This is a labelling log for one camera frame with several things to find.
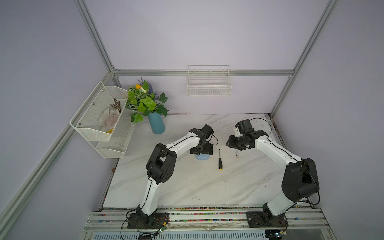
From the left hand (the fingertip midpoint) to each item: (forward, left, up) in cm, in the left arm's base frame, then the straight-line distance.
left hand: (205, 152), depth 95 cm
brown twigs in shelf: (+13, +50, +28) cm, 59 cm away
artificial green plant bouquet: (+18, +37, +30) cm, 51 cm away
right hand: (0, -15, +7) cm, 16 cm away
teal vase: (+20, +34, +6) cm, 39 cm away
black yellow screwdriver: (-6, -10, -3) cm, 12 cm away
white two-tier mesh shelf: (+3, +54, +26) cm, 60 cm away
